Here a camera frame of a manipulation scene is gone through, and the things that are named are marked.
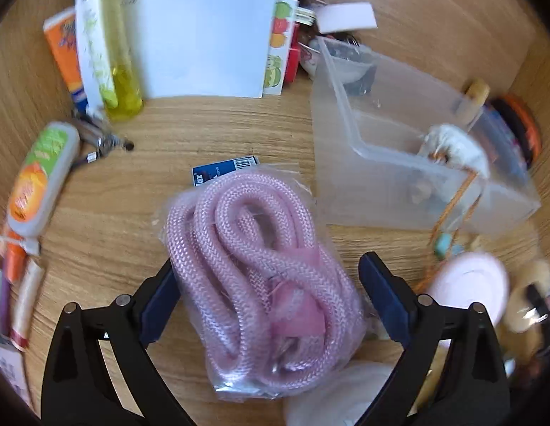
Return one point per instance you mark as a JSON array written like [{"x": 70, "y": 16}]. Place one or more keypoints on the wooden desktop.
[{"x": 213, "y": 133}]

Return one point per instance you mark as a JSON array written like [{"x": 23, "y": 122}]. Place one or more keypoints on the orange black pouch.
[{"x": 528, "y": 133}]

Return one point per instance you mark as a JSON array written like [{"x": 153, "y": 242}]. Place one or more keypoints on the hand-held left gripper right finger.
[{"x": 386, "y": 297}]

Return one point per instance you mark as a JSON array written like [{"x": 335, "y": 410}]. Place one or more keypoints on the small orange tube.
[{"x": 15, "y": 257}]

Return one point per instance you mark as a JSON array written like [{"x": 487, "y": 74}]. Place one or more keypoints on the white green-orange label tube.
[{"x": 40, "y": 173}]

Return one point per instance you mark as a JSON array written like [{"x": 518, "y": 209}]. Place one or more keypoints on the clear plastic bin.
[{"x": 390, "y": 177}]

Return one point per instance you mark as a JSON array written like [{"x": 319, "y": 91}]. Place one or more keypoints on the small beige tube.
[{"x": 26, "y": 306}]

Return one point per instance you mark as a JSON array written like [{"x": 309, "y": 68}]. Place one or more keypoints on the light blue tube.
[{"x": 444, "y": 246}]

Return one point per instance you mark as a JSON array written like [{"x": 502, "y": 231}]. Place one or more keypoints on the pale pink round jar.
[{"x": 470, "y": 284}]

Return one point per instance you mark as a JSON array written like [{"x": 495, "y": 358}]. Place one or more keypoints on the fruit print box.
[{"x": 277, "y": 44}]

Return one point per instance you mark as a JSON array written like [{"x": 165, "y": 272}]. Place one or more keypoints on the white paper sheet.
[{"x": 199, "y": 31}]

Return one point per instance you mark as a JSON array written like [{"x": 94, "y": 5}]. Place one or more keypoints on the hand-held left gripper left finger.
[{"x": 157, "y": 310}]

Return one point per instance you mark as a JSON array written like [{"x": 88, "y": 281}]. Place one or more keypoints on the white cloth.
[{"x": 328, "y": 395}]

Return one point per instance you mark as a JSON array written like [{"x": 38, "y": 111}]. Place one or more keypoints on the yellow-green liquid bottle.
[{"x": 119, "y": 88}]

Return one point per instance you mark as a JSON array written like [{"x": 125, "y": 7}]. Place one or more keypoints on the white rectangular box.
[{"x": 346, "y": 17}]

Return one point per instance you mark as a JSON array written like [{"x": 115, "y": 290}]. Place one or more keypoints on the yellow sponge puff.
[{"x": 523, "y": 293}]

